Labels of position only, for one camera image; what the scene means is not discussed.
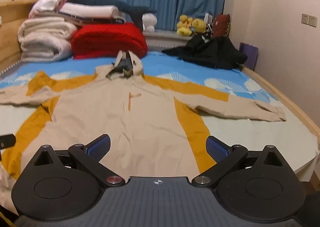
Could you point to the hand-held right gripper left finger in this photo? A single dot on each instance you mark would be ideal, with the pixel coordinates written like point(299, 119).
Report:
point(100, 148)

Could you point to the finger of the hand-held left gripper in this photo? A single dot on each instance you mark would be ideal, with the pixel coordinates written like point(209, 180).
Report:
point(7, 141)

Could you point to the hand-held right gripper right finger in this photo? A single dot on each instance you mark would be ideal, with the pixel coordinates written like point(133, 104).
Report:
point(217, 149)

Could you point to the beige and yellow hoodie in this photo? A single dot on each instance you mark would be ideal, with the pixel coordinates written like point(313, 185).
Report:
point(112, 117)

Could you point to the grey mattress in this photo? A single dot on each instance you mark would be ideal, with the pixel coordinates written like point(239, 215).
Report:
point(10, 68)

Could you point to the folded white grey quilt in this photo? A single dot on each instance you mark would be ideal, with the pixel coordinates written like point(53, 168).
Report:
point(45, 49)

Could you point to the black clothing pile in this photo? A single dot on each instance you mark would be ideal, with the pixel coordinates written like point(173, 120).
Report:
point(210, 49)

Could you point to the folded red blanket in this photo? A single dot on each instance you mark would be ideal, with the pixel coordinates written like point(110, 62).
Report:
point(110, 39)

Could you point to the black white striped plush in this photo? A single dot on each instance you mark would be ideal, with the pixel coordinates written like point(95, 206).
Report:
point(209, 30)

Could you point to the folded white blanket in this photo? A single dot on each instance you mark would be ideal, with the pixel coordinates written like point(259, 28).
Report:
point(45, 26)

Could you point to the grey window sill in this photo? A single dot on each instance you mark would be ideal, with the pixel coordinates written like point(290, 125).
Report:
point(170, 38)

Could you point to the brown red plush cushion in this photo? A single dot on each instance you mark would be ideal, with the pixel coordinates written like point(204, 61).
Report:
point(221, 25)

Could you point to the yellow plush toy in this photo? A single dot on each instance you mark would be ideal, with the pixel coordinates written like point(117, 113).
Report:
point(184, 25)
point(199, 25)

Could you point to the folded pad with dark trim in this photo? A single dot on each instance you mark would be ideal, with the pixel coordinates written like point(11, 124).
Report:
point(100, 20)

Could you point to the small white box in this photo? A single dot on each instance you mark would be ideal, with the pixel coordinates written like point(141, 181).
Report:
point(208, 18)

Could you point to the white plush toy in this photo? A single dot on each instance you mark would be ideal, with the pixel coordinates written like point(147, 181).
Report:
point(149, 20)

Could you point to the folded white pillow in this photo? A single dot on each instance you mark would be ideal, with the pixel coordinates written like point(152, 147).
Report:
point(87, 9)

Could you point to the white and pink cloth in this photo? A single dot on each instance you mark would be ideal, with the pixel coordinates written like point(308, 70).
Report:
point(47, 4)

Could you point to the wooden bed frame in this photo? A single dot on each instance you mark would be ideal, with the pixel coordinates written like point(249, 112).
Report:
point(10, 16)

